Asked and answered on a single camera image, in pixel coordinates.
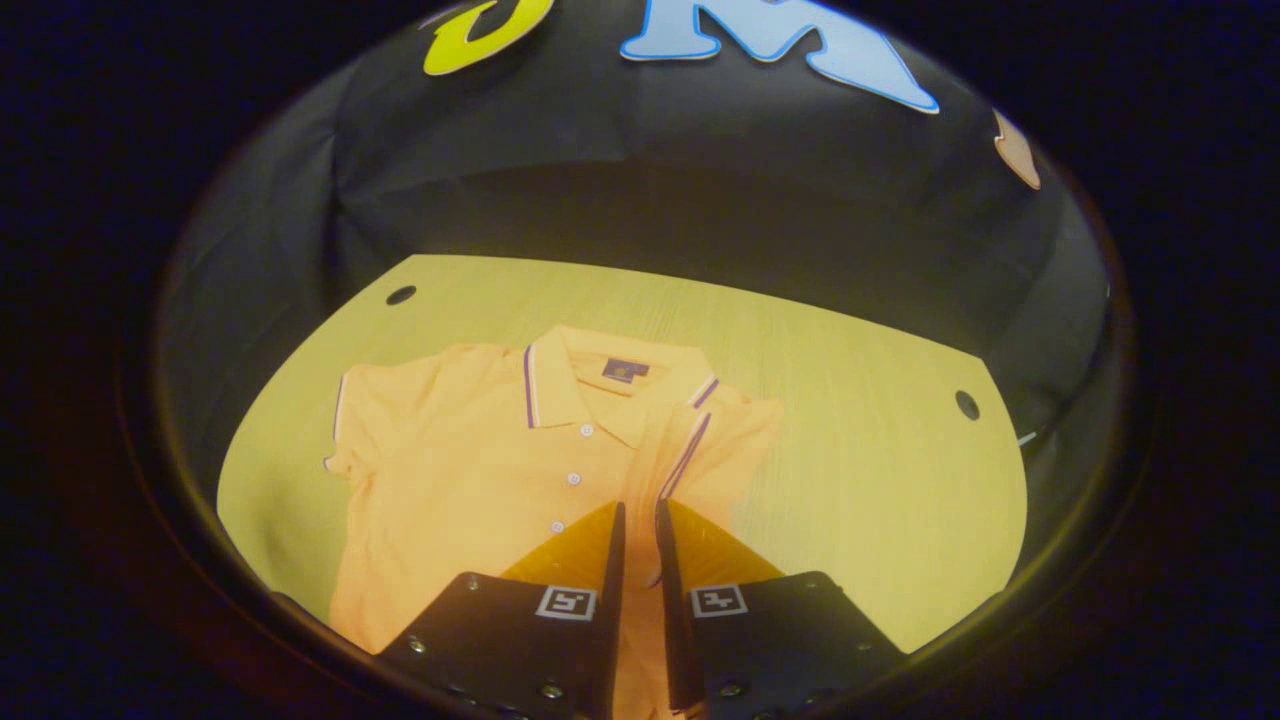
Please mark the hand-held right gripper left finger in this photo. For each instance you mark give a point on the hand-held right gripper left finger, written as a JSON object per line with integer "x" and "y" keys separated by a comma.
{"x": 610, "y": 640}

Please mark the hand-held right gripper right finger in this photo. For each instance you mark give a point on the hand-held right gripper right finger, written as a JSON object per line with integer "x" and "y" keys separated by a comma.
{"x": 675, "y": 640}

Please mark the orange polo T-shirt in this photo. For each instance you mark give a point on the orange polo T-shirt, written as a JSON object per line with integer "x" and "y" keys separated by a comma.
{"x": 450, "y": 470}

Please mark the round black table hole cover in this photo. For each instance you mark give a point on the round black table hole cover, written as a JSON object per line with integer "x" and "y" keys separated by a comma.
{"x": 401, "y": 295}
{"x": 967, "y": 405}

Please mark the black backdrop cloth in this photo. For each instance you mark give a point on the black backdrop cloth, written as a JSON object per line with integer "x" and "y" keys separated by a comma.
{"x": 650, "y": 180}

